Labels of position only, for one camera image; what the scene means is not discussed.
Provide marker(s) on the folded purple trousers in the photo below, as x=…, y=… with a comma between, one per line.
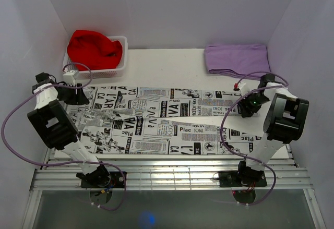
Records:
x=237, y=60

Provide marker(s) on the white plastic basket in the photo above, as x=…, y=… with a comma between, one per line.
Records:
x=107, y=73

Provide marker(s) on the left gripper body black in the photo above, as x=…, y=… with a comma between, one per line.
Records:
x=68, y=95

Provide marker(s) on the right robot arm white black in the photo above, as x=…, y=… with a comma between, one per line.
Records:
x=284, y=123

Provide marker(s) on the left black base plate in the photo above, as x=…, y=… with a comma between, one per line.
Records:
x=117, y=181

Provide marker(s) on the aluminium rail frame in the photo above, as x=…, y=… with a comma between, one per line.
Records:
x=171, y=172

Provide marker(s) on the newspaper print trousers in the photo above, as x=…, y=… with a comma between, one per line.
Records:
x=134, y=120

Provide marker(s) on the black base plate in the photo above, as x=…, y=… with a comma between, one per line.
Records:
x=117, y=181
x=235, y=179

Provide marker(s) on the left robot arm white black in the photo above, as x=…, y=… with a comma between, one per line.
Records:
x=57, y=130

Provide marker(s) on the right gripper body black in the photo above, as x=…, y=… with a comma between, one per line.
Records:
x=253, y=102

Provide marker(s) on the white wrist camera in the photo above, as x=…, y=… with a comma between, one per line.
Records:
x=70, y=76
x=241, y=88

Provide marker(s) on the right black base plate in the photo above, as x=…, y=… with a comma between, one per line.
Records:
x=235, y=179

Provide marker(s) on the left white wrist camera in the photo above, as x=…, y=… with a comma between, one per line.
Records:
x=70, y=76

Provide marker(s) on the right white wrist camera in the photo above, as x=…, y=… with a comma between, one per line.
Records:
x=241, y=88

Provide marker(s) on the red trousers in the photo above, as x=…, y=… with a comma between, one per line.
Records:
x=94, y=51

